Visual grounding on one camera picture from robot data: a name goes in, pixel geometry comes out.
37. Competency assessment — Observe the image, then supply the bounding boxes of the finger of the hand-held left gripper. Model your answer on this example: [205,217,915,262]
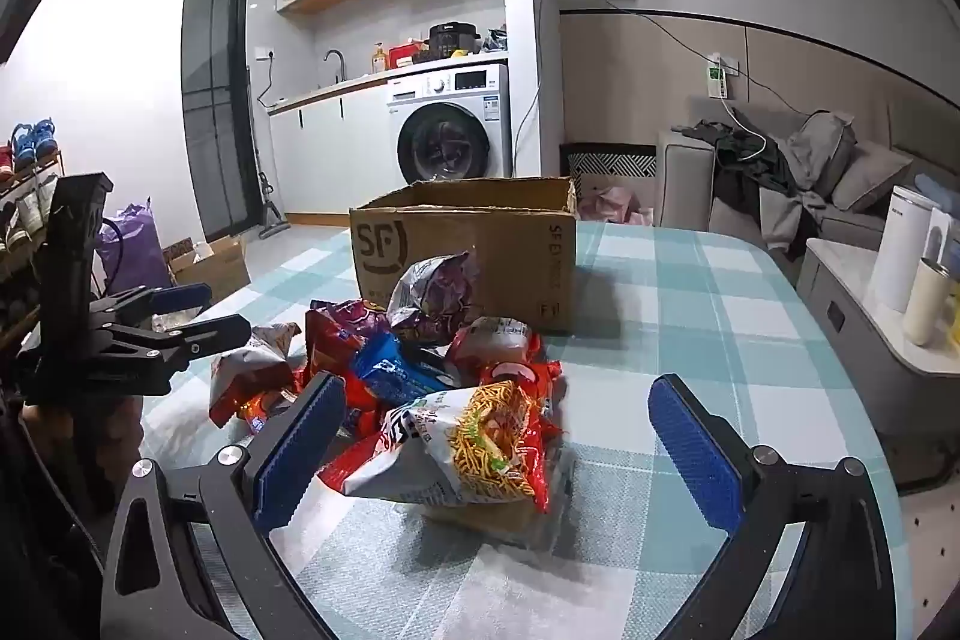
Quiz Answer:
[90,284,215,326]
[101,312,252,378]

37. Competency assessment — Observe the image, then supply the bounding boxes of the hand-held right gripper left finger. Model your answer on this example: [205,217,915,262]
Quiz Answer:
[101,372,350,640]

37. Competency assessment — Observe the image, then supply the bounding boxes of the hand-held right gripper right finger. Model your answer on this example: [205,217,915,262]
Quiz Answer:
[647,374,905,640]

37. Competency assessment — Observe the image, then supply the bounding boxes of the silver orange snack packet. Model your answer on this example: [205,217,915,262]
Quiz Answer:
[208,321,302,429]

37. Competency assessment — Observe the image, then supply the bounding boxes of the blue snack packet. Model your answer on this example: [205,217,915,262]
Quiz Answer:
[352,332,462,408]

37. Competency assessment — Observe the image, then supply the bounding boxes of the red noodle snack packet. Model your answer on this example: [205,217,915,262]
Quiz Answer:
[319,379,552,515]

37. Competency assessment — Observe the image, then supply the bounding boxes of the small red snack packet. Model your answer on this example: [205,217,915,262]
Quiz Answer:
[480,359,565,420]

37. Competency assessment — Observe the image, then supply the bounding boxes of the silver purple snack packet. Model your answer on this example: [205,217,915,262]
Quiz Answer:
[386,250,481,345]

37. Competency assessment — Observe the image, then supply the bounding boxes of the pink clear snack packet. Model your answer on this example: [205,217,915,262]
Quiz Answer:
[446,316,542,371]

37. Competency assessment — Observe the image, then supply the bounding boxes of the brown cardboard box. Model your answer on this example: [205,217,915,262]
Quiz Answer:
[349,175,578,335]

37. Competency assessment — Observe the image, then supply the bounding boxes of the printed cardboard box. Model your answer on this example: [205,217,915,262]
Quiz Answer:
[163,235,252,304]

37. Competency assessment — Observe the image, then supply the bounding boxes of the wooden shoe rack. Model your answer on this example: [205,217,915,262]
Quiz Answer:
[0,152,68,348]

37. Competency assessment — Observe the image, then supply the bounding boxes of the white sneaker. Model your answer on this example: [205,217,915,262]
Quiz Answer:
[13,175,61,236]

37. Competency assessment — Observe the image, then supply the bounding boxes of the purple plastic bag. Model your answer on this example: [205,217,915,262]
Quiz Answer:
[96,199,173,296]

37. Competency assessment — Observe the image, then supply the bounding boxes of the blue sandal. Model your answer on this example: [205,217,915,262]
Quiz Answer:
[9,122,38,169]
[31,117,61,160]

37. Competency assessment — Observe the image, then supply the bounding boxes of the grey floor mop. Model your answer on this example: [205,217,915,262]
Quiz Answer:
[244,70,290,238]

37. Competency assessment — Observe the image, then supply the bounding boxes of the teal checked tablecloth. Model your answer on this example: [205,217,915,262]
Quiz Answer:
[139,220,901,640]

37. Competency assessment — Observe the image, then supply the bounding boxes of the grey side table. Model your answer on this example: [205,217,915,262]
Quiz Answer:
[796,237,960,438]

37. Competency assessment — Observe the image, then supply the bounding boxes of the white base cabinets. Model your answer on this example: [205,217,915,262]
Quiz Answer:
[268,81,391,217]

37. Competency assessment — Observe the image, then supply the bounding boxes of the dark glass door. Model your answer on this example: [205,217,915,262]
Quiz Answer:
[182,0,252,244]

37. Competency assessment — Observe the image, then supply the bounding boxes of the pink bag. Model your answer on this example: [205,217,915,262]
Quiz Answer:
[579,175,653,226]

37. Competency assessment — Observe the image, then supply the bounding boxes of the cream cup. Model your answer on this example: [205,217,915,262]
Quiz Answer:
[902,257,953,346]

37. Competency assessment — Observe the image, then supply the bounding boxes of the grey sofa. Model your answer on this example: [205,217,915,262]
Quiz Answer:
[656,96,960,281]

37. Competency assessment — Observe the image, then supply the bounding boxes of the white kettle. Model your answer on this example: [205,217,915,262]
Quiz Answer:
[870,185,942,313]

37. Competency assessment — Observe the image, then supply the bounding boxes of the pile of dark clothes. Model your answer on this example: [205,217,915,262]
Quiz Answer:
[671,119,826,251]

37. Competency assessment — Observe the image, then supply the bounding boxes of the white washing machine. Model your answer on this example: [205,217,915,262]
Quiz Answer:
[386,62,515,185]

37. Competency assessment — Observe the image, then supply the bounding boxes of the black white patterned basket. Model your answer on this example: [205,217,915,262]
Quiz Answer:
[562,141,659,214]

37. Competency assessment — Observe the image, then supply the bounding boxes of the grey cushion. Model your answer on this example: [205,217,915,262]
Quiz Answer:
[831,141,914,214]
[784,110,857,199]

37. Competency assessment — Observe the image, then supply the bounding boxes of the light blue pillow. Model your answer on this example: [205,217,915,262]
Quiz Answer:
[911,171,960,214]

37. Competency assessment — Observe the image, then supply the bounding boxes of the black pressure cooker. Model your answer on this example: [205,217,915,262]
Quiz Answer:
[429,23,481,58]

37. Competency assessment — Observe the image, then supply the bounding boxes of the white cable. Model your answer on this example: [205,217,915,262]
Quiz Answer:
[720,96,770,161]

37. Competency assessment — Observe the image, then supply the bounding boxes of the white wall charger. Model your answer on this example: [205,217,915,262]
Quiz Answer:
[705,53,740,100]

